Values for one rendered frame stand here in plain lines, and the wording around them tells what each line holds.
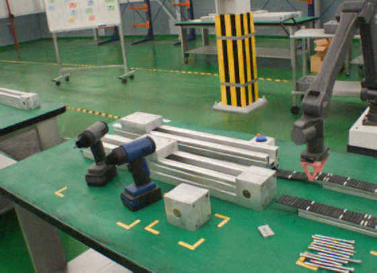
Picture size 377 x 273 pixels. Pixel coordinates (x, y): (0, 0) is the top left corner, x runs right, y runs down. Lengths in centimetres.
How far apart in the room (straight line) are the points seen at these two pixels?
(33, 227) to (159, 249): 93
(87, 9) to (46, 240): 539
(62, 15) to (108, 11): 93
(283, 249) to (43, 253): 126
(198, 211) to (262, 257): 24
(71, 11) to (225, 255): 639
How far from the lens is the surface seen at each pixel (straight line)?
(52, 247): 203
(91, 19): 695
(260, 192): 121
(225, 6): 469
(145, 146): 126
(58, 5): 731
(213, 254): 108
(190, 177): 136
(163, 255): 110
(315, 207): 120
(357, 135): 168
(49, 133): 281
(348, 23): 140
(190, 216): 115
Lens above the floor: 145
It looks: 21 degrees down
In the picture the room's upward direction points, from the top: 6 degrees counter-clockwise
